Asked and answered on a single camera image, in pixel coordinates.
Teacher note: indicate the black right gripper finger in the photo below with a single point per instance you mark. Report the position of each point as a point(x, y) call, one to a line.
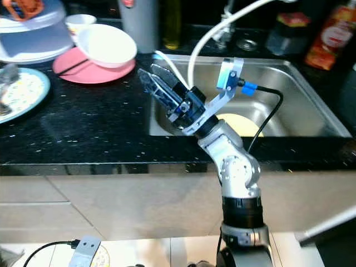
point(158, 94)
point(169, 80)

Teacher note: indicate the white bowl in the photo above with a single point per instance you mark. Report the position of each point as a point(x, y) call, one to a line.
point(108, 44)

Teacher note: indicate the black chopstick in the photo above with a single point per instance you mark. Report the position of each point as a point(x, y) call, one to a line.
point(79, 65)

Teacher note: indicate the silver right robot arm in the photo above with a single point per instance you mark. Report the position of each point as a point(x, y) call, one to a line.
point(239, 172)

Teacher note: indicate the thin white tube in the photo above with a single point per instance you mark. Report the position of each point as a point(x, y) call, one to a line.
point(167, 58)

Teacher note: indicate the olive oil bottle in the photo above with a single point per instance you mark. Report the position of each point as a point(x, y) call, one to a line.
point(171, 25)

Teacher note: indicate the yellow plate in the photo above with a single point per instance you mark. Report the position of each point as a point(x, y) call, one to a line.
point(247, 125)

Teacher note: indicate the pink plate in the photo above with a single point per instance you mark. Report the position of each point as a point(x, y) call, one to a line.
point(100, 77)

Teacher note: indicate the grey tumbler with red logo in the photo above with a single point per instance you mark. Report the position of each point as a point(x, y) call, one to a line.
point(139, 28)

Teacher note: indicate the metal faucet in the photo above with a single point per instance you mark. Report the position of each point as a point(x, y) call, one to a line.
point(225, 28)

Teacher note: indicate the white printed mug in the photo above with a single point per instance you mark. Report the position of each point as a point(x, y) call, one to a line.
point(77, 23)

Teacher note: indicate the dark plastic box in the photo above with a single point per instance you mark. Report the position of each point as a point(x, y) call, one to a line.
point(283, 41)

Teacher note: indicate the stainless steel sink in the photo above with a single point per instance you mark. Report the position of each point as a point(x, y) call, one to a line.
point(306, 105)

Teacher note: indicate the blue rim lemon print plate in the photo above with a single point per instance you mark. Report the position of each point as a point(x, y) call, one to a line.
point(33, 89)

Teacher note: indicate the steel spoon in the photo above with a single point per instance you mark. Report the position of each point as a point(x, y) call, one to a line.
point(12, 73)

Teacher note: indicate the red orange packet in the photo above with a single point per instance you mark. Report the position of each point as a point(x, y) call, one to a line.
point(334, 36)

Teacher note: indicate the dark panel with grey edge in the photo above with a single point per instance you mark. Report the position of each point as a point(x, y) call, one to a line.
point(339, 253)

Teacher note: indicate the olive green cloth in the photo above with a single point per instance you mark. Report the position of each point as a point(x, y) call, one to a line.
point(8, 260)

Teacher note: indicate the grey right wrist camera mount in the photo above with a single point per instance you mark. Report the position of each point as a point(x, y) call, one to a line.
point(229, 75)

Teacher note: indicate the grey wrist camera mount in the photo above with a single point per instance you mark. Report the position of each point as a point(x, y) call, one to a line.
point(86, 253)
point(229, 75)

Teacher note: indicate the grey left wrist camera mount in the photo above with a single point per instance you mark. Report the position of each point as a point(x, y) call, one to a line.
point(86, 253)

